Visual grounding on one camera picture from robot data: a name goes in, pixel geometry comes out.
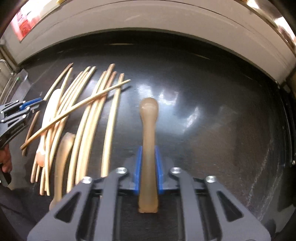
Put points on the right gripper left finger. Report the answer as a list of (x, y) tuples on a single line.
[(89, 212)]

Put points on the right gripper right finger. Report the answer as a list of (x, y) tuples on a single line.
[(206, 210)]

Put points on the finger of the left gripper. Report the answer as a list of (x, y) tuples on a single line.
[(30, 103), (14, 115)]

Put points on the clear plastic tray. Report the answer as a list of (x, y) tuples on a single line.
[(20, 86)]

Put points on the diagonal wooden chopstick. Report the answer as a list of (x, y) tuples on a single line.
[(70, 110)]

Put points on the wooden chopstick crossing spoon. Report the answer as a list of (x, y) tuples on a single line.
[(50, 112)]

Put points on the beige plastic spoon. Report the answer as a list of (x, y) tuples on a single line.
[(60, 163)]

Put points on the wooden chopstick group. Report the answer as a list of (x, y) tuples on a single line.
[(53, 134)]

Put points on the brown wooden pestle stick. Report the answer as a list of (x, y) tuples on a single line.
[(148, 193)]

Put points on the steel kitchen sink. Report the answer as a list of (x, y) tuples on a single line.
[(6, 79)]

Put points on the left hand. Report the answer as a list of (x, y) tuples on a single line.
[(5, 159)]

